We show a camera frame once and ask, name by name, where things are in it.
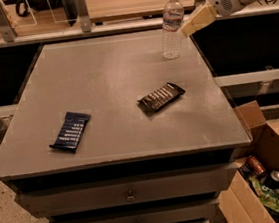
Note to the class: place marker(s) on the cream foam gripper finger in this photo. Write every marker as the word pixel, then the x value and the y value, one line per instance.
pixel 201 17

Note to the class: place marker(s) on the clear plastic water bottle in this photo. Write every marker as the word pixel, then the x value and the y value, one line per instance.
pixel 172 19

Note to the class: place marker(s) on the black snack bar wrapper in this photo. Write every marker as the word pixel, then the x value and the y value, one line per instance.
pixel 161 97

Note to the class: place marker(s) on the black backpack behind glass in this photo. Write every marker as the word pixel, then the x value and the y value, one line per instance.
pixel 23 7

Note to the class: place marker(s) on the grey drawer cabinet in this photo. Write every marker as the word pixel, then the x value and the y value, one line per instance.
pixel 106 77

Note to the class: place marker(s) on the brown cardboard box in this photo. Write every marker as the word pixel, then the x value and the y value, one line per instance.
pixel 239 204

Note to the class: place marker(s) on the red soda can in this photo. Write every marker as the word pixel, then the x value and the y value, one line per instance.
pixel 256 165

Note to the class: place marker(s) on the top grey drawer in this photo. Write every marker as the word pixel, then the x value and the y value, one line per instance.
pixel 128 190

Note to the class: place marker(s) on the blue snack bar wrapper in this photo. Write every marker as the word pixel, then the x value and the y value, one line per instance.
pixel 71 132

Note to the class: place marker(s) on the dark silver-top can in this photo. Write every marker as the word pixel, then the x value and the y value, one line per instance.
pixel 272 180

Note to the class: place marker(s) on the green snack bag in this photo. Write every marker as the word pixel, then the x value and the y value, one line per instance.
pixel 266 196

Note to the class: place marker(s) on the middle grey drawer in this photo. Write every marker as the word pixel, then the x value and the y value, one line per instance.
pixel 174 213

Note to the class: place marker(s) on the middle metal bracket post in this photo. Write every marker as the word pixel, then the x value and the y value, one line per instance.
pixel 82 13

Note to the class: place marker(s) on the left metal bracket post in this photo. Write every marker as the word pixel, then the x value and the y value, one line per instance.
pixel 6 28

